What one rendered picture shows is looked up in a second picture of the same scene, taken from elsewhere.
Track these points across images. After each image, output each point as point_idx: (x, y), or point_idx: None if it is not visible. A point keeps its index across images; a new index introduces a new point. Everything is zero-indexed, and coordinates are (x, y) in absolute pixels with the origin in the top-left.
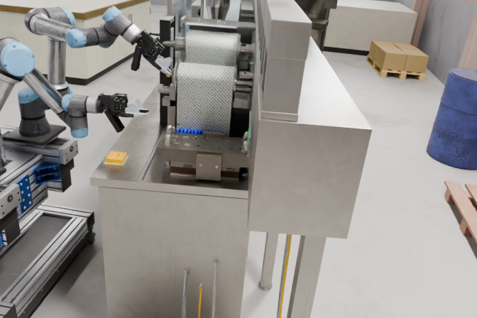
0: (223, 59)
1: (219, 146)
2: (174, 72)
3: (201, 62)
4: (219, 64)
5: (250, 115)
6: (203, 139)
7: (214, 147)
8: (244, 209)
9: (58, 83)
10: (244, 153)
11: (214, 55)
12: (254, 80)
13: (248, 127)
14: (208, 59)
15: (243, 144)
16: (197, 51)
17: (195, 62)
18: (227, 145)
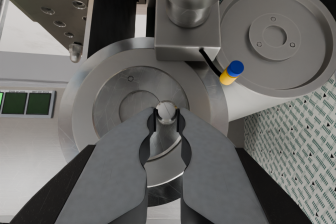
0: (257, 158)
1: (63, 22)
2: (79, 149)
3: (293, 145)
4: (261, 143)
5: (33, 117)
6: None
7: (51, 16)
8: None
9: None
10: (65, 45)
11: (271, 174)
12: (30, 173)
13: (2, 110)
14: (280, 160)
15: (70, 55)
16: (308, 195)
17: (308, 143)
18: (75, 31)
